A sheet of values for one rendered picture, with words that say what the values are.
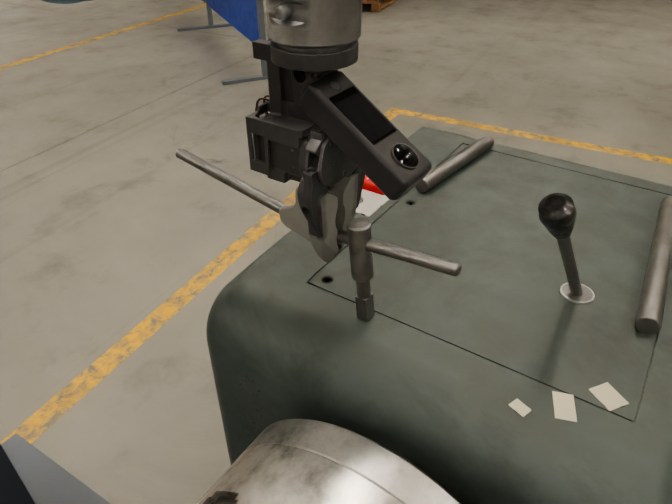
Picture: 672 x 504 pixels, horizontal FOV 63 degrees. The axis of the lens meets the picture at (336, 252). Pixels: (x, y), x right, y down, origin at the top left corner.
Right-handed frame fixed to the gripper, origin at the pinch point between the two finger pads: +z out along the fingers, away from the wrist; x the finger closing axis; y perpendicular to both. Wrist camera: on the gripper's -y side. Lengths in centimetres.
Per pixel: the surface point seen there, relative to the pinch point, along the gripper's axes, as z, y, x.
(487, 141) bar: 5.3, 0.5, -45.1
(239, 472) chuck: 12.8, -1.7, 18.2
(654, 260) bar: 5.2, -27.1, -24.6
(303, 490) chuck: 9.2, -8.8, 18.1
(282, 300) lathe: 7.2, 5.4, 2.5
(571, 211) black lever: -7.0, -19.1, -8.2
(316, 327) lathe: 7.4, 0.0, 3.7
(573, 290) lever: 5.9, -20.8, -15.1
